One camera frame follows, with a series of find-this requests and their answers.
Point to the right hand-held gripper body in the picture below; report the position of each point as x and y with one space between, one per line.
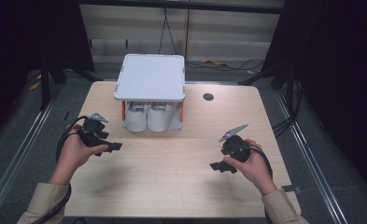
235 149

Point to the white shoe rack orange posts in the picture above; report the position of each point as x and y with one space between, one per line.
150 76

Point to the round black table grommet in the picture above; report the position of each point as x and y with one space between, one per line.
208 96

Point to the dark curtain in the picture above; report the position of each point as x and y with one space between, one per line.
336 77
22 37

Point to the person's right hand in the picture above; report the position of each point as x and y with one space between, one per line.
254 171

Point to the person's left hand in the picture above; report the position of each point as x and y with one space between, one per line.
73 155

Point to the white sneaker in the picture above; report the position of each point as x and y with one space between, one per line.
135 118
159 119

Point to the metal floor rail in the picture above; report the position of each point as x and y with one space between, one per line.
312 161
19 152

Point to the grey clip on table edge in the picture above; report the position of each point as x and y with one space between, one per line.
290 188

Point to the black metal stand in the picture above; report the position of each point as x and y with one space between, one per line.
45 84
265 74

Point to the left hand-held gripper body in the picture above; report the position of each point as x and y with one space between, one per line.
92 130

